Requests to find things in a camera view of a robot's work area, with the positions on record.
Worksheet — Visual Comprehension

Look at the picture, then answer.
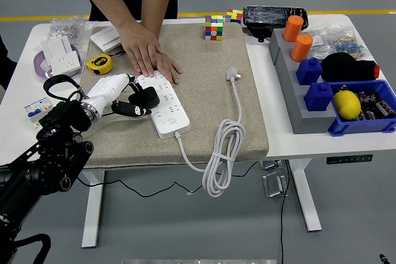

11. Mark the white table leg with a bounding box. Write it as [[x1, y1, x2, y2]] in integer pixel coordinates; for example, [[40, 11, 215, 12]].
[[81, 169, 106, 249], [289, 158, 322, 232]]

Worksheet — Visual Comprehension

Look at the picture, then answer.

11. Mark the black table control panel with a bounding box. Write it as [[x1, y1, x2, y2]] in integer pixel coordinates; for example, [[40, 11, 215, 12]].
[[326, 154, 374, 165]]

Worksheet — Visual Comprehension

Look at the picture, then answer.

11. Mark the white power cord with plug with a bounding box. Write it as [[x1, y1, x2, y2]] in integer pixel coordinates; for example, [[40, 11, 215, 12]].
[[174, 66, 246, 198]]

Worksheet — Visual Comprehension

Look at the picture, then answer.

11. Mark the white power strip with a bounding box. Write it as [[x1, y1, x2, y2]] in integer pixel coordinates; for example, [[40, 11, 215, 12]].
[[137, 70, 191, 140]]

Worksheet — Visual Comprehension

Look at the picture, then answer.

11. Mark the black power adapter plug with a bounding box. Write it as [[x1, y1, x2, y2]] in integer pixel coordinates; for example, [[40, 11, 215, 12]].
[[128, 87, 161, 110]]

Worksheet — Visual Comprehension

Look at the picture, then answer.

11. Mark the blue block with knob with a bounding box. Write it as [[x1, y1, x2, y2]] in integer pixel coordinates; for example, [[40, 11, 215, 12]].
[[296, 57, 323, 86], [303, 82, 335, 113]]

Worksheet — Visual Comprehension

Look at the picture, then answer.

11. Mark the silver metal bracket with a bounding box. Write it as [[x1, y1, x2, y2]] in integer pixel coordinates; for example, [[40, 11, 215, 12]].
[[259, 160, 283, 171], [262, 171, 290, 198]]

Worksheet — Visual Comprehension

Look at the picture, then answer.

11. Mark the person's right hand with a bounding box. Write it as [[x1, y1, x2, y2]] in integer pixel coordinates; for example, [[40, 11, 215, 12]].
[[116, 21, 162, 78]]

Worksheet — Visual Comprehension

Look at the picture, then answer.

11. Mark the white blue circuit breaker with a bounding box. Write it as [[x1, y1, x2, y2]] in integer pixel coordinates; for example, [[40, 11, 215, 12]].
[[24, 96, 52, 129]]

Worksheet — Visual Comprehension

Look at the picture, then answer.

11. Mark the black floor cable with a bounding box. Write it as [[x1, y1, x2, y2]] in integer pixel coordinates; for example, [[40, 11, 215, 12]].
[[279, 160, 293, 264]]

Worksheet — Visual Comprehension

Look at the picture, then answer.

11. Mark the thin black adapter cord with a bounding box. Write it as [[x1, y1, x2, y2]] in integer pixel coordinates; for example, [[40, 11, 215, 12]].
[[74, 111, 262, 197]]

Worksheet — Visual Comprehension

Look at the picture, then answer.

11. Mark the clear bag of metal parts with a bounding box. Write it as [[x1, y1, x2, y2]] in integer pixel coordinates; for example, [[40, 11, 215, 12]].
[[49, 16, 95, 45]]

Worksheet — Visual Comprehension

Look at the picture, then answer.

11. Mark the dark electronic components pile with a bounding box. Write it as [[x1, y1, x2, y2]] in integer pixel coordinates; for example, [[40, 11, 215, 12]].
[[338, 83, 396, 122]]

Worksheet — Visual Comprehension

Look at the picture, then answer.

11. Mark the grey-brown mat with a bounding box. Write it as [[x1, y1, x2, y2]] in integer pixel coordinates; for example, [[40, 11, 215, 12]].
[[64, 22, 270, 171]]

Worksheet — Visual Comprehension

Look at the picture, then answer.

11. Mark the clear bag of blue components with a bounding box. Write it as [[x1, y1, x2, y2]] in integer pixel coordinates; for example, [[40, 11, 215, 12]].
[[334, 35, 368, 61]]

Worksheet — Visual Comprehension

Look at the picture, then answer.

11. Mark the yellow tape measure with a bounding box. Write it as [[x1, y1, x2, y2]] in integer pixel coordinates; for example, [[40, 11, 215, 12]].
[[85, 53, 114, 75]]

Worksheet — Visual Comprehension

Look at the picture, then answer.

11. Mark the black plastic-wrapped box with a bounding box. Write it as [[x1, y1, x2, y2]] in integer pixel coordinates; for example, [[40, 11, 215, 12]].
[[243, 5, 309, 43]]

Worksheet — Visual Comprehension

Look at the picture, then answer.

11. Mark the blue plastic bin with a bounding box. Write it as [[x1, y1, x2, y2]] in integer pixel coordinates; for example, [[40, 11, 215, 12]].
[[327, 79, 396, 137]]

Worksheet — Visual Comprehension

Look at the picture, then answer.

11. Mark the white wall switch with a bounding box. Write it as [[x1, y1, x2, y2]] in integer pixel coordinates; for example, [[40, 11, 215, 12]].
[[90, 26, 122, 52]]

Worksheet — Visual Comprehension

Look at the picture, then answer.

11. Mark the white switch panel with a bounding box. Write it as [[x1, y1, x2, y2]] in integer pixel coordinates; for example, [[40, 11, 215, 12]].
[[40, 35, 74, 64]]

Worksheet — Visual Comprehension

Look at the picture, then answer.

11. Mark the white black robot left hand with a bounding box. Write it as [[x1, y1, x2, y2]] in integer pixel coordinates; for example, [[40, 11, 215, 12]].
[[86, 73, 152, 119]]

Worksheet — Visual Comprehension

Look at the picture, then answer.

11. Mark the white wall socket panel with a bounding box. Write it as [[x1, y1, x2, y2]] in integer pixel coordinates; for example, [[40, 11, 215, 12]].
[[50, 51, 80, 76]]

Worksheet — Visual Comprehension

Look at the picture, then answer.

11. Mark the black pouch with red end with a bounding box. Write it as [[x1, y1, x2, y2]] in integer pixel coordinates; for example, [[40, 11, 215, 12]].
[[321, 52, 381, 83]]

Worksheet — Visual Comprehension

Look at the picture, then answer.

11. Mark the orange cylinder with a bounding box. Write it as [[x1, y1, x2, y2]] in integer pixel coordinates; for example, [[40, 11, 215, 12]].
[[290, 33, 314, 63], [283, 15, 304, 43]]

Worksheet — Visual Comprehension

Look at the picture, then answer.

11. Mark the multicoloured puzzle cube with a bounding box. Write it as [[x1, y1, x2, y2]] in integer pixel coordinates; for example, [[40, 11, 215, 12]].
[[204, 14, 225, 41], [225, 9, 244, 25]]

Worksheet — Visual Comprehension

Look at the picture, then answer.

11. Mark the grey stepped block base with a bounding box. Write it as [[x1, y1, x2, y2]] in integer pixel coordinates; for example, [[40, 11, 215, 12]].
[[268, 27, 338, 135]]

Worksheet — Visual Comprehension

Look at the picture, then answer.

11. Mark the clear bag of small parts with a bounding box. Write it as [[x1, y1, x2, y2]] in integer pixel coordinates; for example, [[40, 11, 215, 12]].
[[309, 25, 356, 59]]

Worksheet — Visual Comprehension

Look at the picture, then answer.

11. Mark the person's left hand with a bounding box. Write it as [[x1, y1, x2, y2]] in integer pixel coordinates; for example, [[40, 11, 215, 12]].
[[155, 52, 183, 85]]

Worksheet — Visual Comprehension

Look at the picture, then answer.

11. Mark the yellow lemon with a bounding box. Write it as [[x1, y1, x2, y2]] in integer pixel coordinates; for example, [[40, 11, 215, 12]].
[[332, 90, 362, 121]]

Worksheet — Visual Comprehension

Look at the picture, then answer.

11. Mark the purple plate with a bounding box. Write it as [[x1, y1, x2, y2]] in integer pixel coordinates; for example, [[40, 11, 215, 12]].
[[33, 44, 82, 83]]

